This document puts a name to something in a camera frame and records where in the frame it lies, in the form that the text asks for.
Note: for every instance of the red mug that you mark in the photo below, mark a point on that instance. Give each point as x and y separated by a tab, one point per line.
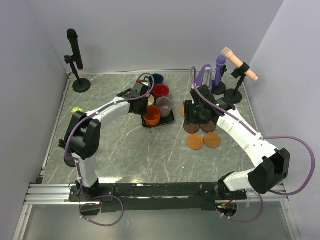
161	90

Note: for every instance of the orange mug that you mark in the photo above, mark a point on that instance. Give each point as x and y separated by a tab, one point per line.
152	118

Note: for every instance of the light wood coaster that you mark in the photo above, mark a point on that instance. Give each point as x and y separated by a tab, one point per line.
195	141
212	140

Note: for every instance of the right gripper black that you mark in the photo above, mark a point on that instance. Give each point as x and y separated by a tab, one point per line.
189	106

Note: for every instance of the woven rattan coaster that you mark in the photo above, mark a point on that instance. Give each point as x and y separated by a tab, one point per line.
182	111

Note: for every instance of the purple metronome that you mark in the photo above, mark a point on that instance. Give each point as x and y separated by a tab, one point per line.
205	77

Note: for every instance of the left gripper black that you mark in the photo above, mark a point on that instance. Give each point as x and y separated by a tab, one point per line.
145	110

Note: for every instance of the colourful toy block figure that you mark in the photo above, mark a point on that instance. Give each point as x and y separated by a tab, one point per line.
76	109

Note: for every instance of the left black microphone stand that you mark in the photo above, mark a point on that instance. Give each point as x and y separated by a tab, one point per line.
80	85

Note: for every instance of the lilac mug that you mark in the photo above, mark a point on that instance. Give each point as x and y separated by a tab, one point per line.
164	104

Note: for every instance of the purple microphone black stand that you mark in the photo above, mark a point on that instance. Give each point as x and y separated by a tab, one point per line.
221	88

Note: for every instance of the black serving tray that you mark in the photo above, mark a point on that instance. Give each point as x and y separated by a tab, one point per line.
163	120

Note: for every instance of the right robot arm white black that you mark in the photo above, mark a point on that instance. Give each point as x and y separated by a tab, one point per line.
271	165

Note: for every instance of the black round stand base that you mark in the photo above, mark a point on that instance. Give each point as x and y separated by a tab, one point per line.
69	161

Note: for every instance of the cream mug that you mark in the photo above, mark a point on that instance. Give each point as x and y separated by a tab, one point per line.
151	100

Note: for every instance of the blue mug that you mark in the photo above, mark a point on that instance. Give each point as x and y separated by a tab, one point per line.
158	79

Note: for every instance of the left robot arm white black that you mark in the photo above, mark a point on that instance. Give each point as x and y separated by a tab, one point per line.
82	138

